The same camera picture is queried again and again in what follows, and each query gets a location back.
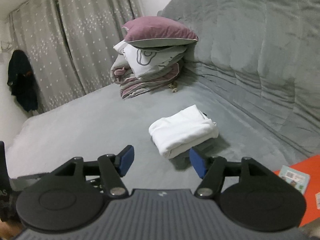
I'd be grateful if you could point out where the white t-shirt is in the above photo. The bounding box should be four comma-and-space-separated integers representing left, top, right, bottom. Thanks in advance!
149, 105, 219, 159

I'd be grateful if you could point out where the grey bed blanket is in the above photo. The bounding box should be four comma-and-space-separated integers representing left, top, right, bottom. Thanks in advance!
6, 82, 306, 190

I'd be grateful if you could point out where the small printed card box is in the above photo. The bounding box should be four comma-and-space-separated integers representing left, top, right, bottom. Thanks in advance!
278, 165, 310, 194

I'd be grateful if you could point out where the orange surface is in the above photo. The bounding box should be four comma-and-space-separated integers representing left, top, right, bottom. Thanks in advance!
274, 154, 319, 226

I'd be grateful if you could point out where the folded pink white quilt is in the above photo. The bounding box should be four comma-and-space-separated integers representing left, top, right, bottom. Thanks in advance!
111, 40, 187, 99

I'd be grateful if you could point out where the black hanging garment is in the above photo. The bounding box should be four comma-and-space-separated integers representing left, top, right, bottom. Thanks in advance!
7, 49, 38, 112

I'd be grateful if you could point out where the grey star-patterned curtain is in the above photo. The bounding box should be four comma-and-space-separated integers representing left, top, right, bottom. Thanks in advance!
9, 0, 141, 113

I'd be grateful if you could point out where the pink and grey pillow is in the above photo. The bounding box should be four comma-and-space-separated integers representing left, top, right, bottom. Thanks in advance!
122, 16, 199, 48

